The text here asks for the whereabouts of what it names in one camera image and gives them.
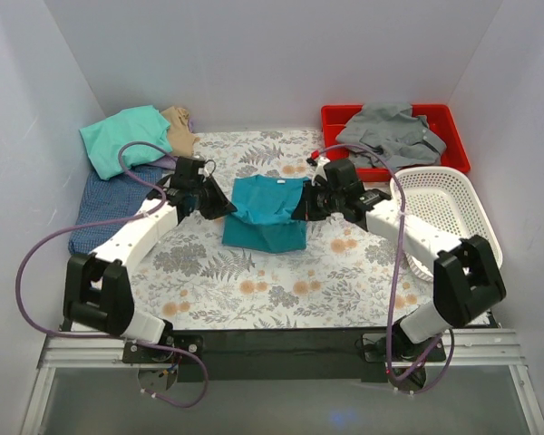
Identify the mint green folded shirt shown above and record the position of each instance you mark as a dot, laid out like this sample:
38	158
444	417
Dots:
104	139

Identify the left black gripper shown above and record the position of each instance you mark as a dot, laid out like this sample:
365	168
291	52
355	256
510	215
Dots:
207	197

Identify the beige folded garment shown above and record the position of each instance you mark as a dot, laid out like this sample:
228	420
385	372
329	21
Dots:
179	134

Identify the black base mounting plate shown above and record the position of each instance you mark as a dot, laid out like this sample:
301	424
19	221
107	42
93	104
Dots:
286	354

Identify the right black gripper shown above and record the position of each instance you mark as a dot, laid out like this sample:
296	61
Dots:
314	202

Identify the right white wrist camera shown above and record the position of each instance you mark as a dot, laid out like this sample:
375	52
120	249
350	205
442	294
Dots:
319	178

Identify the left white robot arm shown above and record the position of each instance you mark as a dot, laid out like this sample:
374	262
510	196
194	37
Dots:
97	291

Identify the grey crumpled shirt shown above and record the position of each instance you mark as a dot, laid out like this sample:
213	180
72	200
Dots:
397	137

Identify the teal t shirt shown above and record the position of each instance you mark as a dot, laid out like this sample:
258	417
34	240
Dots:
263	219

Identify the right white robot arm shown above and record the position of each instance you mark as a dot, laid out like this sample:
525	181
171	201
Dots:
466	280

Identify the lavender folded garment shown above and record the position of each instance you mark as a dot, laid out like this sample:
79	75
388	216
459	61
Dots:
165	162

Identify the blue checkered folded shirt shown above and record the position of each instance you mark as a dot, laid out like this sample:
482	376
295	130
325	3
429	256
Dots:
102	200

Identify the floral patterned table mat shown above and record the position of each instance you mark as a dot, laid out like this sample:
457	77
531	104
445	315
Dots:
343	278

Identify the aluminium frame rail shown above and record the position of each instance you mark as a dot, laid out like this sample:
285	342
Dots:
476	383

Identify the white perforated plastic basket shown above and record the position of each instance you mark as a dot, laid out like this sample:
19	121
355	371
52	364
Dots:
445	198

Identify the red plastic tray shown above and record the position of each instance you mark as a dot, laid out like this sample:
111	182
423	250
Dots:
437	117

